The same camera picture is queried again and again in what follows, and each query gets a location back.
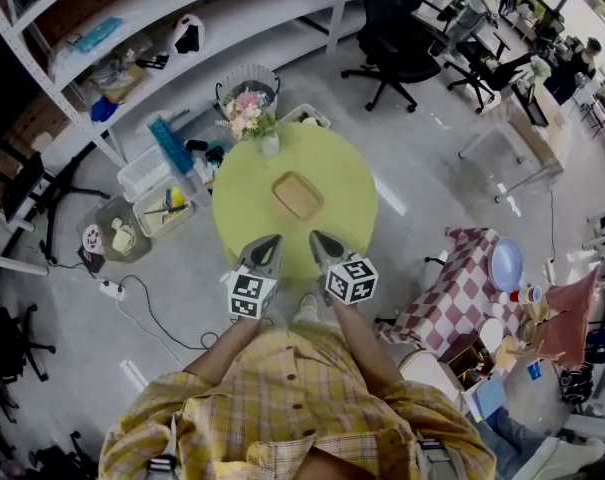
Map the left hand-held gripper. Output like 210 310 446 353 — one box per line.
227 234 285 321

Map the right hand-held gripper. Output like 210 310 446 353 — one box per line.
309 230 379 306

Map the rectangular wooden tray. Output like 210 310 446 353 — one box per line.
271 170 326 221

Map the person's left forearm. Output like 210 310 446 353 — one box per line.
181 315 263 387

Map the person's right forearm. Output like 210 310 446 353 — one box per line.
329 297 406 399

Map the person's white shoe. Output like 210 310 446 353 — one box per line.
294 292 319 325

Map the round green table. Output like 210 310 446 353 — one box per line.
211 122 379 282

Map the white plastic bin with tools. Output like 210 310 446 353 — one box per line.
131 185 196 239

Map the red checkered cloth table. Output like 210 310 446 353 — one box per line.
374 226 528 359

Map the person's yellow plaid shirt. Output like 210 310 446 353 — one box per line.
97 325 498 480

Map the pink flower bouquet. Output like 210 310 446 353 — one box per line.
216 88 278 142

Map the long blue box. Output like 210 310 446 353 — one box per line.
147 115 196 177

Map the white lattice basket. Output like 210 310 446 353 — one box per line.
116 143 171 202

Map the white round stool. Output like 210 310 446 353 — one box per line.
397 348 466 414

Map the white power strip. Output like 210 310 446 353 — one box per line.
99 278 127 302

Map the brown cardboard box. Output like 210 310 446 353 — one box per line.
439 335 496 384

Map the white tape spool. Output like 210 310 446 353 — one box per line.
81 222 106 255

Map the small black box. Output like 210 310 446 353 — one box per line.
76 247 107 274

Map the pale blue plate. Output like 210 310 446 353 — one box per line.
487 237 525 294

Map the red cup stack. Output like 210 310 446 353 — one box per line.
507 284 544 305

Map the blue notebook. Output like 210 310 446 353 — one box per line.
466 372 507 422

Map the blue cloth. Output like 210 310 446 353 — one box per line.
90 97 119 123

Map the cardboard box in plastic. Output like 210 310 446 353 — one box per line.
89 60 148 104

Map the white desk with wooden top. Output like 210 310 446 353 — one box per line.
456 82 571 204

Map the large black office chair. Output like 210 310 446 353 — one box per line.
340 0 442 114

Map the black and white bag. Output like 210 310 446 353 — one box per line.
170 13 206 55

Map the small black office chair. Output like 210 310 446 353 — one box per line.
444 37 536 115

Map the white metal shelf rack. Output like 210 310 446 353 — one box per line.
0 0 368 169

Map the pink cloth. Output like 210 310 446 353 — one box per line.
531 266 602 369

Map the black swivel chair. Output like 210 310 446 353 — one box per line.
0 303 57 383

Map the teal packet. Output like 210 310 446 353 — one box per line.
74 16 124 54

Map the black cable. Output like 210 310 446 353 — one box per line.
116 274 219 352

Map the wire laundry basket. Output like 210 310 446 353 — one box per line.
214 63 282 119

